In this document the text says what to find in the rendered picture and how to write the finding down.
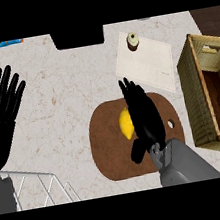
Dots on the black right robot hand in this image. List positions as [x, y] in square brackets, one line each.
[144, 113]

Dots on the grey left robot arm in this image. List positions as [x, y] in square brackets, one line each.
[3, 194]

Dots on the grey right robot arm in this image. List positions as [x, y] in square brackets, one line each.
[182, 164]

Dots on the yellow lemon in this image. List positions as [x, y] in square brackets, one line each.
[125, 123]

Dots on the brown oval cutting board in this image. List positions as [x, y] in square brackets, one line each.
[115, 148]

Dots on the wicker basket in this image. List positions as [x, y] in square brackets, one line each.
[211, 98]

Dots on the cream placemat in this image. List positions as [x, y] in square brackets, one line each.
[146, 62]

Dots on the chocolate cupcake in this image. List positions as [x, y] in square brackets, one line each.
[133, 41]

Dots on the blue flat object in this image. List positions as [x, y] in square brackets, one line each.
[9, 42]

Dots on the black appliance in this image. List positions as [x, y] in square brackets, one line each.
[78, 38]

